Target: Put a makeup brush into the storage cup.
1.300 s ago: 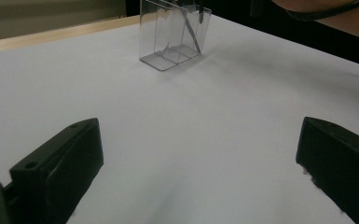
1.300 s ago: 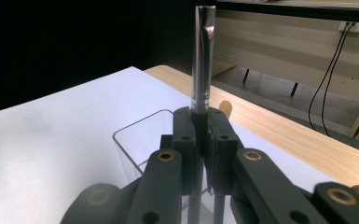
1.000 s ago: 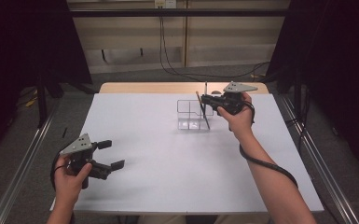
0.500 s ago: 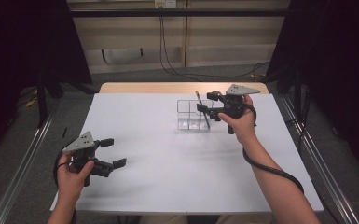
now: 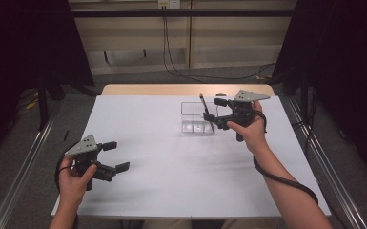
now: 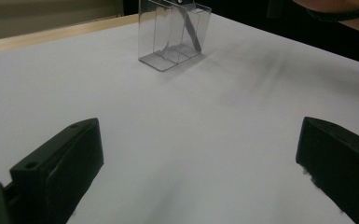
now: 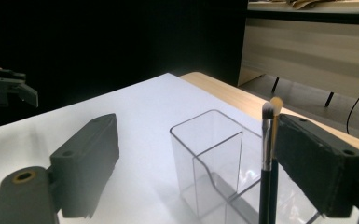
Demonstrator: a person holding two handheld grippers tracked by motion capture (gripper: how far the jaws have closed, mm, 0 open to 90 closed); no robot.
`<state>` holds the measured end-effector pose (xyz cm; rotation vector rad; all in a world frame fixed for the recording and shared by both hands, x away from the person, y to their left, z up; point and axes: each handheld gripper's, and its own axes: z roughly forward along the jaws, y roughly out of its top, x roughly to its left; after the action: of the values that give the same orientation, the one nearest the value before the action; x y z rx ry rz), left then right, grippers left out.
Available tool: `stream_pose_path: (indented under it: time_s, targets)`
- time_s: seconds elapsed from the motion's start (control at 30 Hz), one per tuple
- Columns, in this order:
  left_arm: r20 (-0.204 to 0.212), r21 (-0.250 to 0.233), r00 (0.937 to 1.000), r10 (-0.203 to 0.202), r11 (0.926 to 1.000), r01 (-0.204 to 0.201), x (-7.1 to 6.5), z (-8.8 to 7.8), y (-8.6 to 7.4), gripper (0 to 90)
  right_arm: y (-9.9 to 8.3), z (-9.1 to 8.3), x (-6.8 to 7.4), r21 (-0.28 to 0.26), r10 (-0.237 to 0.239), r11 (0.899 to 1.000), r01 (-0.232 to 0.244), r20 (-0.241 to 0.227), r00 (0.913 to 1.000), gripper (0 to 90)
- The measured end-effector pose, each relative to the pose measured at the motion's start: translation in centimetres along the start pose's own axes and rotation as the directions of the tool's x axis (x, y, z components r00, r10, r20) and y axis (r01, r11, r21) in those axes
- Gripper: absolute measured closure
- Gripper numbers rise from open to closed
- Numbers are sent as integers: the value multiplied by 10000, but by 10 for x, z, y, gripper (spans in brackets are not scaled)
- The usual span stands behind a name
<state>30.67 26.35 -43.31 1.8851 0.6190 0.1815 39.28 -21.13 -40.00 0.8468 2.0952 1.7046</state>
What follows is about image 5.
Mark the dark round table fitting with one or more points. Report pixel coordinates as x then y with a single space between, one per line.
220 94

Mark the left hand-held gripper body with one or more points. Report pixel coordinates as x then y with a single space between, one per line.
85 147

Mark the person's right hand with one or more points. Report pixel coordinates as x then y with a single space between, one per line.
255 136

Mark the black metal stand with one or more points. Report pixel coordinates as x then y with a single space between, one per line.
43 105
304 101

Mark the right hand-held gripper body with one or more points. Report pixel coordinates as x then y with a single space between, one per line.
248 95

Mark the person's left hand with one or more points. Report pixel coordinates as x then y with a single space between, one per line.
73 191

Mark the black eyeliner pencil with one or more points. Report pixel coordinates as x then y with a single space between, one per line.
203 101

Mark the small black stick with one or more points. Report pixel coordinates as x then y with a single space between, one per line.
65 135

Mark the aluminium rail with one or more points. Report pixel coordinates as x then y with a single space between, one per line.
19 187
322 159

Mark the black curtain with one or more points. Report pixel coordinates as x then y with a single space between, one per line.
346 63
19 47

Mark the clear acrylic organizer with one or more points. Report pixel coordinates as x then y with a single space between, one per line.
189 125

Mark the white wall socket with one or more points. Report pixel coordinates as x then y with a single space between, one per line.
173 4

